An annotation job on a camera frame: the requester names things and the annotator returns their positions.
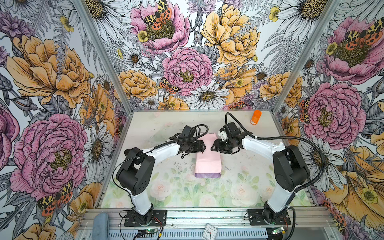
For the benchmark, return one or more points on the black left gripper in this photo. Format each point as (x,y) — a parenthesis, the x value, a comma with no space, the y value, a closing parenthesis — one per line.
(199,145)

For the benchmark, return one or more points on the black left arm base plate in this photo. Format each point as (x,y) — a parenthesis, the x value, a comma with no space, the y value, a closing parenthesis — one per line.
(154,218)

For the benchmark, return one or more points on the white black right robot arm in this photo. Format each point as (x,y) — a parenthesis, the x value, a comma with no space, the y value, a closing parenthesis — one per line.
(290,169)

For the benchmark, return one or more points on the grey cloth roll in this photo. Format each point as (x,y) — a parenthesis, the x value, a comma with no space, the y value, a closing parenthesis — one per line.
(101,227)

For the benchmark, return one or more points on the green circuit board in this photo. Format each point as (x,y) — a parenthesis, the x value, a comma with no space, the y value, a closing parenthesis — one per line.
(152,231)

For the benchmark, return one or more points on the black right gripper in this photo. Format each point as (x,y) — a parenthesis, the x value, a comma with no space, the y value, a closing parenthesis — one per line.
(218,145)

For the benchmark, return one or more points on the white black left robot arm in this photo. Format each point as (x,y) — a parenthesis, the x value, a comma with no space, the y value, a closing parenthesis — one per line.
(133,175)

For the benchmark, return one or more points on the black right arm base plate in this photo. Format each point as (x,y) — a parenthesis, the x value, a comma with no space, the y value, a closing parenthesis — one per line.
(266,217)

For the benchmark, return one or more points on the aluminium frame rail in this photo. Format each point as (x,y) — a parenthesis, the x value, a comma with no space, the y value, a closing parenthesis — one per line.
(309,223)

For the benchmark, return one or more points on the purple and pink wrapping paper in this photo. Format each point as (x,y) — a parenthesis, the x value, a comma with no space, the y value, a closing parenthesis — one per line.
(208,163)

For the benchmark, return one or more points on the orange plastic bottle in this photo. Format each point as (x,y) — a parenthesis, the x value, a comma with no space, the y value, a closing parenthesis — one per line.
(256,117)

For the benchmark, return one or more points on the small jar with dark lid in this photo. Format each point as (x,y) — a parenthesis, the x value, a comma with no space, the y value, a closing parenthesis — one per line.
(126,152)

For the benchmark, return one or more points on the small white clock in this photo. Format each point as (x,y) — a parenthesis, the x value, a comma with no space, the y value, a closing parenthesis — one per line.
(210,232)

